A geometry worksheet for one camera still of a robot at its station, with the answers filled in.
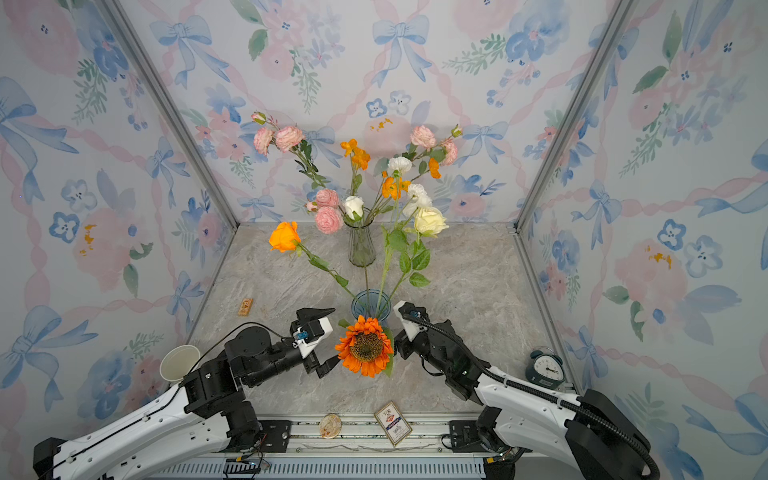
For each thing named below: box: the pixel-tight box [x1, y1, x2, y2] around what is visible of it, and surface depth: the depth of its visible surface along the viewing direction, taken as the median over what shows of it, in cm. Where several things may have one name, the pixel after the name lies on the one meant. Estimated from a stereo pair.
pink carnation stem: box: [304, 188, 346, 235], surface depth 79 cm
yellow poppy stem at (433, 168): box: [369, 158, 442, 220], surface depth 86 cm
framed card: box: [374, 401, 413, 446], surface depth 76 cm
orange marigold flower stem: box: [335, 315, 395, 378], surface depth 51 cm
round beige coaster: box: [319, 413, 342, 439], surface depth 78 cm
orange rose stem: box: [268, 221, 355, 299], surface depth 64 cm
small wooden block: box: [238, 298, 253, 317], surface depth 98 cm
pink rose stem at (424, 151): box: [378, 124, 462, 210], surface depth 87 cm
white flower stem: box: [375, 157, 432, 301], surface depth 76 cm
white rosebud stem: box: [344, 196, 368, 295], surface depth 70 cm
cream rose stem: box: [389, 206, 449, 301], surface depth 68 cm
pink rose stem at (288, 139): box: [251, 112, 331, 189], surface depth 78 cm
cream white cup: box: [160, 344, 201, 382], surface depth 79 cm
